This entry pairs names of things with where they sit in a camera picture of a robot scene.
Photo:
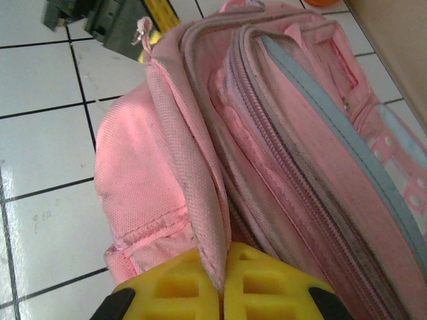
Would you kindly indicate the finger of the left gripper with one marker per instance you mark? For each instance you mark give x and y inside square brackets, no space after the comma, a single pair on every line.
[154,37]
[163,15]

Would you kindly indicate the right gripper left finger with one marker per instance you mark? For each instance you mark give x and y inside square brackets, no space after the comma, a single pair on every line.
[173,293]

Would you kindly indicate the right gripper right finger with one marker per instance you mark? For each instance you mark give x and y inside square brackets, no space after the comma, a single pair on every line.
[267,293]

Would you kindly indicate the pink school backpack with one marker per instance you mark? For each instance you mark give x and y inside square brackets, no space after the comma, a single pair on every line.
[267,133]

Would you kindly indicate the white bowl orange base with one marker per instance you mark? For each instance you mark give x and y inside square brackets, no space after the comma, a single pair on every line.
[320,2]

